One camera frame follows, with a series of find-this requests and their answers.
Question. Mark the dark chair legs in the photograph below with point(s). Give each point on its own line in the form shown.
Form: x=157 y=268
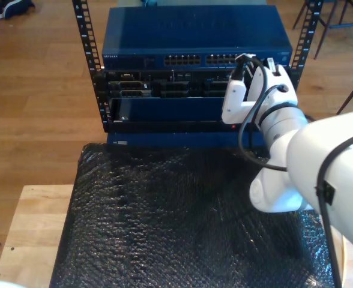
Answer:
x=318 y=48

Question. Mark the black equipment rack frame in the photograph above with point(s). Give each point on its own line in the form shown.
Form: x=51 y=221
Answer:
x=86 y=45

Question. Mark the dark shoe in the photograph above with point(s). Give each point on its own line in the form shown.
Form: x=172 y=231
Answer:
x=14 y=7

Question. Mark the black rack drawer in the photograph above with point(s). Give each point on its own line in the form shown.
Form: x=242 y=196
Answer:
x=170 y=126

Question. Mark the black textured mat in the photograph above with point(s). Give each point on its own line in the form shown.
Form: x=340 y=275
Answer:
x=134 y=225

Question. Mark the black rack server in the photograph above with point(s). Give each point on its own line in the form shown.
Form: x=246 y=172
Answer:
x=170 y=87

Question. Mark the blue network switch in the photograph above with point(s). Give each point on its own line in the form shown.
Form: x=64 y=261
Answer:
x=194 y=30

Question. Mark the brown chair leg frame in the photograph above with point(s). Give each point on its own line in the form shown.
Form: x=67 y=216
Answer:
x=349 y=99

